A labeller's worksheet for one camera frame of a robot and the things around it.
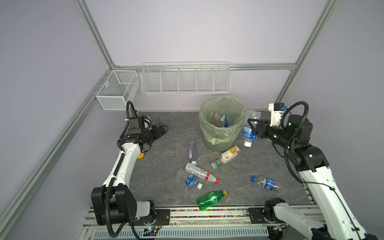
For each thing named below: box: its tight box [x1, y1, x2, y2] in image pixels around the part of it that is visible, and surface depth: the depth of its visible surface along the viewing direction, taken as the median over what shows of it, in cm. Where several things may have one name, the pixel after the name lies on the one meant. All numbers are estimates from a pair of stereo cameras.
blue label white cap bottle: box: [175, 168, 203, 190], surface depth 82 cm
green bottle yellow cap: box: [197, 189, 228, 211], surface depth 76 cm
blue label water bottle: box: [242, 110, 262, 148], surface depth 64 cm
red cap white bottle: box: [185, 162, 220, 184], surface depth 86 cm
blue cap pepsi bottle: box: [251, 176, 280, 191], surface depth 81 cm
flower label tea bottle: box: [211, 145, 241, 169], surface depth 91 cm
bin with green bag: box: [199, 96, 247, 152], surface depth 88 cm
